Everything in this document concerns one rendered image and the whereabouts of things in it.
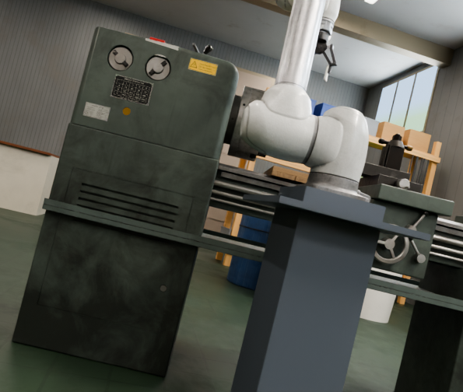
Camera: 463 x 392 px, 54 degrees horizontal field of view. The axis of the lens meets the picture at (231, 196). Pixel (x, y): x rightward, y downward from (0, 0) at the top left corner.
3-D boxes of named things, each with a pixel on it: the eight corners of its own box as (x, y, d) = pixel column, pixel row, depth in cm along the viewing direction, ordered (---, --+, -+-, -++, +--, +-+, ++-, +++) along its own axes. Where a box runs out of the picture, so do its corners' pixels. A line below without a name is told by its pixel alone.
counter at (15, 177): (67, 208, 845) (78, 164, 848) (34, 215, 597) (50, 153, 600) (22, 197, 830) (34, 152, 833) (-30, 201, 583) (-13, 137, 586)
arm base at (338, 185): (382, 207, 133) (386, 188, 134) (313, 188, 129) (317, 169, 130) (354, 204, 151) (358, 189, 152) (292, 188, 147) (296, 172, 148)
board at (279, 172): (271, 174, 184) (273, 165, 184) (261, 180, 220) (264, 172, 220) (341, 192, 185) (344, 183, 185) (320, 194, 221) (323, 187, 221)
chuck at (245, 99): (229, 145, 185) (247, 74, 189) (226, 161, 216) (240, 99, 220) (237, 148, 185) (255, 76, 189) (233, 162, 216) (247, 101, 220)
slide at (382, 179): (377, 184, 181) (379, 173, 181) (345, 189, 224) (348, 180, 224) (420, 195, 181) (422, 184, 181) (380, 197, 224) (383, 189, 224)
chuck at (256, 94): (237, 148, 185) (255, 76, 189) (233, 162, 216) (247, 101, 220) (259, 153, 185) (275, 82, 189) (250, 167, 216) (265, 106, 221)
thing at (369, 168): (362, 173, 191) (364, 161, 191) (354, 175, 201) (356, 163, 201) (408, 184, 191) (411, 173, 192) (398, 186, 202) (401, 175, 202)
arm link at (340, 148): (368, 183, 133) (384, 111, 133) (308, 168, 132) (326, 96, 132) (349, 185, 149) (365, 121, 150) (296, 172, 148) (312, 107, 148)
